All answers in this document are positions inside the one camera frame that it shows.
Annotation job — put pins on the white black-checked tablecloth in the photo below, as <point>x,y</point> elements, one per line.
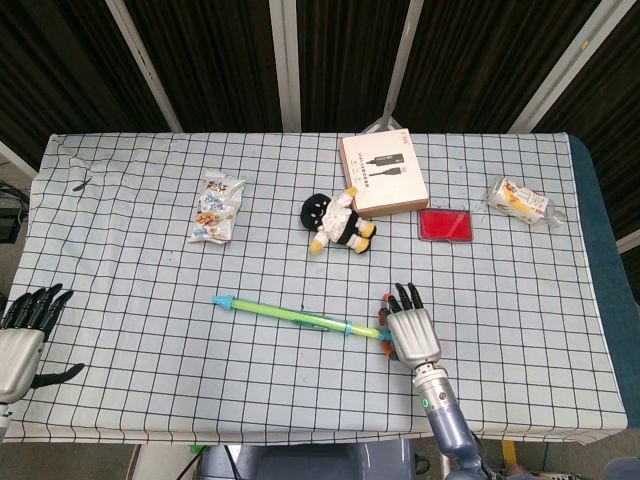
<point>150,375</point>

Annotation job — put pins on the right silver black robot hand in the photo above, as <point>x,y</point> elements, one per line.
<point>412,335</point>

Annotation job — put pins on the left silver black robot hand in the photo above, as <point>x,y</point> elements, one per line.
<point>17,350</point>

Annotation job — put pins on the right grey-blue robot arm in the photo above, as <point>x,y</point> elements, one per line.
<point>447,420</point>

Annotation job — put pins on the clear blue plastic tube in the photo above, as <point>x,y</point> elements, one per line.
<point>224,303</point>

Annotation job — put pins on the red ink pad case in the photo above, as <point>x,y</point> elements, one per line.
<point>445,225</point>

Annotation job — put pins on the white snack bag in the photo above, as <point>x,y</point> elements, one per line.
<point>217,210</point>

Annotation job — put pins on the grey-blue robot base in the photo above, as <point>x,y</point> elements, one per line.
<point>310,462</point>

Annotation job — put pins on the wrapped bread packet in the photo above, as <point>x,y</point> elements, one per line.
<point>520,200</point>

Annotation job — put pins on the white frame post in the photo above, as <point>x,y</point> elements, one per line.
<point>560,70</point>
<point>286,65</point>
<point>145,70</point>
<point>400,65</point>

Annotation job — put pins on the black device box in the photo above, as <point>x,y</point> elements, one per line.
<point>9,225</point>

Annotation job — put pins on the black and white plush doll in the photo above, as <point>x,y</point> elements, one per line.
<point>340,222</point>

